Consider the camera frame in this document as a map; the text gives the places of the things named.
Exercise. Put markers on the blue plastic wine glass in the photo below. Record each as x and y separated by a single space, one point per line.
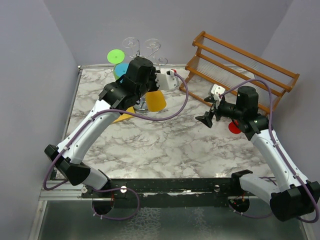
119 70

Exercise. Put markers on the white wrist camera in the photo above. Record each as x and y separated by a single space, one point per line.
167 81
216 94

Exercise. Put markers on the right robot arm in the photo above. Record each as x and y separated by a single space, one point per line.
293 195

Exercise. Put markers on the wooden shelf rack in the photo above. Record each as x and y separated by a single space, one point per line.
219 62

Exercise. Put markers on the yellow book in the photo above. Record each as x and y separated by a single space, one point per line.
125 116

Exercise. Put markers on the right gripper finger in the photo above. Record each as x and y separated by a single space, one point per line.
210 98
206 118

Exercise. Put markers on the green plastic wine glass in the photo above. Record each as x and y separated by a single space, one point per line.
116 56

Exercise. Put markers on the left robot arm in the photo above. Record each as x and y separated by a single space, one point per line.
115 98

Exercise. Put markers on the chrome wine glass rack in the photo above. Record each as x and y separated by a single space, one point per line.
146 53

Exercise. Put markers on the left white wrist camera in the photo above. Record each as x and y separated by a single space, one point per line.
167 81

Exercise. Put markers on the red plastic wine glass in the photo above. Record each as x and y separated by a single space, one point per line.
233 127

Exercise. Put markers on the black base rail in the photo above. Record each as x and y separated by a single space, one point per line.
168 192

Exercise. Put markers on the clear wine glass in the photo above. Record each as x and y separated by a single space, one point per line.
134 46
152 44

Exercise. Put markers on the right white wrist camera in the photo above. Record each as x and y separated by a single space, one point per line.
216 94

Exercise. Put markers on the yellow plastic wine glass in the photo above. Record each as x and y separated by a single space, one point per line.
155 101

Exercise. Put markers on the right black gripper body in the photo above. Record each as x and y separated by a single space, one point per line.
229 110

